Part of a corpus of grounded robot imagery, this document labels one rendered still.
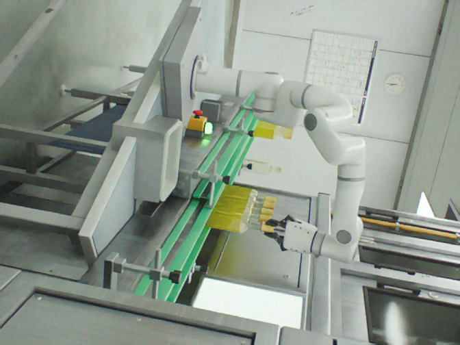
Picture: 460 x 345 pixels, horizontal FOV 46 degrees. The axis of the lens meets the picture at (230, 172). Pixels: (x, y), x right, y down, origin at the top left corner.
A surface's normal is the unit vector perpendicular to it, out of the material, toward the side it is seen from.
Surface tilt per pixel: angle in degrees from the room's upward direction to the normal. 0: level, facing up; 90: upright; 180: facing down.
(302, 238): 106
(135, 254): 90
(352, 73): 90
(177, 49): 90
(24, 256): 90
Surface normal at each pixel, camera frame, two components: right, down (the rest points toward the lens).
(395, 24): -0.17, 0.32
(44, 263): 0.12, -0.93
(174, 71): -0.21, 0.73
